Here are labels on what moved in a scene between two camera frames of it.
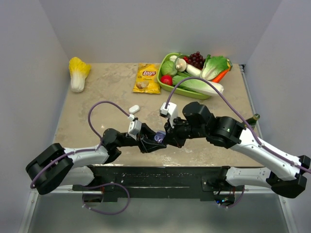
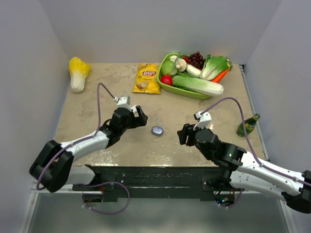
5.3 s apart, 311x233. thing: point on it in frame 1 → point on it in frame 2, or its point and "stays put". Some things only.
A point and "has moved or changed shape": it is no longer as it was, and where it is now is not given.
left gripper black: [146, 134] → [140, 121]
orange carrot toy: [218, 77] stays put
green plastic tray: [169, 89] stays put
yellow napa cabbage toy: [78, 70] stays put
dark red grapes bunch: [195, 59] stays put
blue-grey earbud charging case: [159, 136] has moved or changed shape
